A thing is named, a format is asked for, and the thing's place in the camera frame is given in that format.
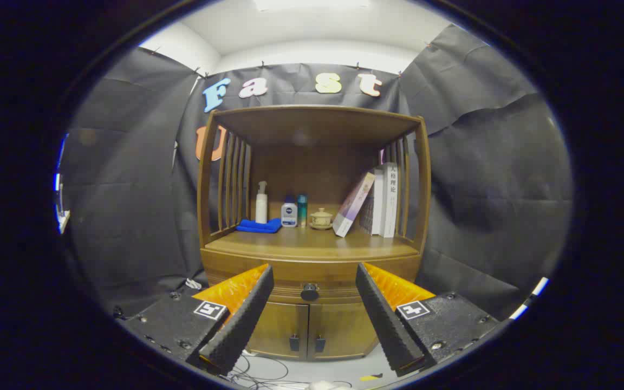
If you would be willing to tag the black drawer knob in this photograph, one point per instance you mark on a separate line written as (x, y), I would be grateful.
(309, 292)

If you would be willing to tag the wooden countertop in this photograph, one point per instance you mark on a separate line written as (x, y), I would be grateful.
(312, 244)

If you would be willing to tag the beige lidded teacup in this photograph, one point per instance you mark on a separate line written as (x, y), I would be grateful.
(321, 218)

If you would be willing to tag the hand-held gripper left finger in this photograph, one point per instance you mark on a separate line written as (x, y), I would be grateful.
(244, 322)

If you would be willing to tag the purple and white book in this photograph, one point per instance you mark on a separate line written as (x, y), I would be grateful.
(352, 206)

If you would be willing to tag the white book with black lettering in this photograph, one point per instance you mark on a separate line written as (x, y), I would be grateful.
(390, 200)

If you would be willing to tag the plain white book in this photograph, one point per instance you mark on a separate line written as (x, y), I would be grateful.
(378, 203)

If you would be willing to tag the white and blue object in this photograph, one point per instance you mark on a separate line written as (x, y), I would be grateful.
(63, 216)

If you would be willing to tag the wooden cabinet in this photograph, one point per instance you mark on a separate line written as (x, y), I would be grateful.
(317, 162)

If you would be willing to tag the wooden drawer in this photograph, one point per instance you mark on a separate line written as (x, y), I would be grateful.
(312, 273)

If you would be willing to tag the white pump bottle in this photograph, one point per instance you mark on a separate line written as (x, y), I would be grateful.
(261, 208)

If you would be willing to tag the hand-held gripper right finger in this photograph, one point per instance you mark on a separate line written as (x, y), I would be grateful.
(385, 319)

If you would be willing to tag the blue cloth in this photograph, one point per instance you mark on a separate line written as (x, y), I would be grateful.
(260, 225)

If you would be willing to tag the yellow floor tape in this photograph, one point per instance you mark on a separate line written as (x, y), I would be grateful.
(370, 377)

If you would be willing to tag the black patterned book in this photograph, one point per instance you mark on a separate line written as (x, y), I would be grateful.
(367, 214)

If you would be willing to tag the wooden cabinet door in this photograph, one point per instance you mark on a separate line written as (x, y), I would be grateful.
(282, 325)
(344, 330)

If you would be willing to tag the white bottle with blue cap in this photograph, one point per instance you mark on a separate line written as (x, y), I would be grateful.
(288, 214)

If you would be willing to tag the teal transparent bottle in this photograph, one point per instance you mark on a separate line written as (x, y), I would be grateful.
(302, 210)

